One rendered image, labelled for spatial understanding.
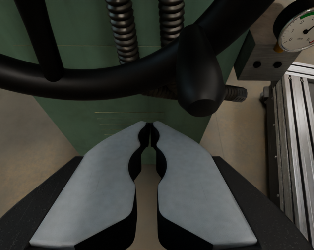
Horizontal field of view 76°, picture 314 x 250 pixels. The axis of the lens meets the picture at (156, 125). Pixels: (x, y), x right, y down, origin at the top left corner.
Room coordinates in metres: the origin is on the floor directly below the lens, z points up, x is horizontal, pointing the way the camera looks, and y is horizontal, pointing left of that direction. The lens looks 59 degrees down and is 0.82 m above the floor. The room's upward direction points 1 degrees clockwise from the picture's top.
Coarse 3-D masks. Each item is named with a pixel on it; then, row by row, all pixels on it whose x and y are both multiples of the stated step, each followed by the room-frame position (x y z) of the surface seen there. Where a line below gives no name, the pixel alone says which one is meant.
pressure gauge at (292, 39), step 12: (300, 0) 0.26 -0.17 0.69; (312, 0) 0.26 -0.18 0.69; (288, 12) 0.26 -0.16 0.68; (300, 12) 0.24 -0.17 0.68; (312, 12) 0.24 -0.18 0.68; (276, 24) 0.26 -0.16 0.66; (288, 24) 0.24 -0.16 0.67; (300, 24) 0.24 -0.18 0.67; (312, 24) 0.24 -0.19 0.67; (276, 36) 0.25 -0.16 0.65; (288, 36) 0.24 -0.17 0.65; (300, 36) 0.24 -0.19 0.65; (312, 36) 0.24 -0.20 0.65; (276, 48) 0.27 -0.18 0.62; (288, 48) 0.24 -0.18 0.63; (300, 48) 0.24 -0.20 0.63
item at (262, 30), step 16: (272, 16) 0.35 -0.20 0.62; (256, 32) 0.30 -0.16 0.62; (272, 32) 0.30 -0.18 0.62; (256, 48) 0.27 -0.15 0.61; (272, 48) 0.27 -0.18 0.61; (240, 64) 0.29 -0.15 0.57; (256, 64) 0.27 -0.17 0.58; (272, 64) 0.27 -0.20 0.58; (288, 64) 0.27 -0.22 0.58; (256, 80) 0.27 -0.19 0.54; (272, 80) 0.27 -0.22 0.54
